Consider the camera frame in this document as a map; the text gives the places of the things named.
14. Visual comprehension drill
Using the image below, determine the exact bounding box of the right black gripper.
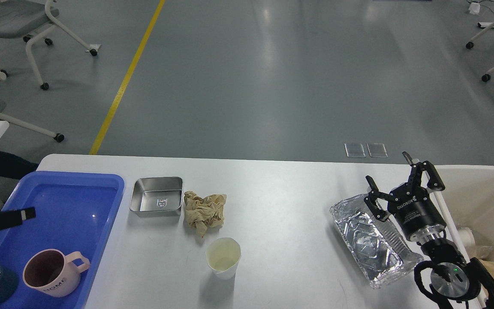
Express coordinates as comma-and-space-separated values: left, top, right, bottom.
364, 151, 447, 242

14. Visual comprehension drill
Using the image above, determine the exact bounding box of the aluminium foil tray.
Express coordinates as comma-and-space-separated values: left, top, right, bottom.
329, 194, 424, 289

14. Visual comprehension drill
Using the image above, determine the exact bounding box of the pink HOME mug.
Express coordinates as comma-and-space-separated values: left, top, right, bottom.
22, 248, 90, 298

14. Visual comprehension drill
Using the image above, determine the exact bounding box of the stainless steel rectangular dish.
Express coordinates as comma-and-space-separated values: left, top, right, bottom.
130, 176, 184, 218

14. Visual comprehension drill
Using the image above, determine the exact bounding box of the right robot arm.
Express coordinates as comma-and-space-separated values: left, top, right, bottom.
364, 152, 494, 309

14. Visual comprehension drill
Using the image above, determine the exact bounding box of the right floor socket plate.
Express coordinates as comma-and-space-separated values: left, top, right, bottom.
366, 143, 389, 158

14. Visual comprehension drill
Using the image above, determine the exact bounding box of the floor socket plate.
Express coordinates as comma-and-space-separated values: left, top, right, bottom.
344, 142, 367, 158
366, 143, 389, 158

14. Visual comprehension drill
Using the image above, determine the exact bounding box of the left floor socket plate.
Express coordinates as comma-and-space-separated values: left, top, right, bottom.
344, 142, 367, 158

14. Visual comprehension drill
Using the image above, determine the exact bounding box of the beige plastic bin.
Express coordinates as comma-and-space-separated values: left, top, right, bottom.
437, 166, 494, 262

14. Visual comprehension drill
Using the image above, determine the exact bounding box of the blue plastic tray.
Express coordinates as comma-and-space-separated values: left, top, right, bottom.
0, 171, 125, 309

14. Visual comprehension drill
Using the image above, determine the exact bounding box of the clear plastic bottle in bin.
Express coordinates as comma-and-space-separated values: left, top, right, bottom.
458, 227, 494, 260

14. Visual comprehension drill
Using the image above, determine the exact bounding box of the white paper cup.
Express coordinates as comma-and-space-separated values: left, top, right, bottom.
205, 237, 242, 280

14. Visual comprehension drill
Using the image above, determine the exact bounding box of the crumpled brown paper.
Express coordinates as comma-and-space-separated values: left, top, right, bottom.
184, 191, 227, 238

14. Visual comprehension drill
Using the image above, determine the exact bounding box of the grey office chair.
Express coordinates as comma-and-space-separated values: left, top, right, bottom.
0, 0, 100, 91

